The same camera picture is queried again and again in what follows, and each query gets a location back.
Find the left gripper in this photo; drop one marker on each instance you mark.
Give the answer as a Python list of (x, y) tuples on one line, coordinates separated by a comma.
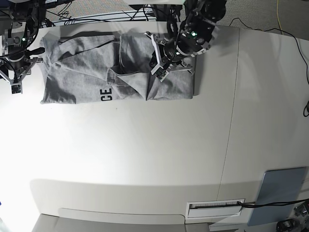
[(166, 53)]

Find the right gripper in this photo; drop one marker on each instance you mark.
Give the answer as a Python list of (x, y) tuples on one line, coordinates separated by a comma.
[(18, 63)]

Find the grey T-shirt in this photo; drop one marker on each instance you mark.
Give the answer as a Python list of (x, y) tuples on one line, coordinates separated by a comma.
[(104, 68)]

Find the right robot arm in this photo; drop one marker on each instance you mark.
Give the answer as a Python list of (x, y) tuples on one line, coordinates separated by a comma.
[(19, 26)]

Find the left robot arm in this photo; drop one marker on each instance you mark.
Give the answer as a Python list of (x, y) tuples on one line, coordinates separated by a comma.
[(192, 37)]

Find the blue-grey board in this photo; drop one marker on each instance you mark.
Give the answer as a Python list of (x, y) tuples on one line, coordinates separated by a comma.
[(280, 185)]

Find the black device bottom right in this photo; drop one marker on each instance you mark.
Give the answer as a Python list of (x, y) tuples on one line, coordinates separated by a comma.
[(287, 225)]

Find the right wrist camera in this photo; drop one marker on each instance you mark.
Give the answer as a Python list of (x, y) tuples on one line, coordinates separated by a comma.
[(16, 88)]

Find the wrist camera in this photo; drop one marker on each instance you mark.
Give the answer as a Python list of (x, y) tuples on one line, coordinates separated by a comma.
[(161, 74), (16, 88)]

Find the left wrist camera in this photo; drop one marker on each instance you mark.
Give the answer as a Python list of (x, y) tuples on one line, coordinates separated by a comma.
[(161, 74)]

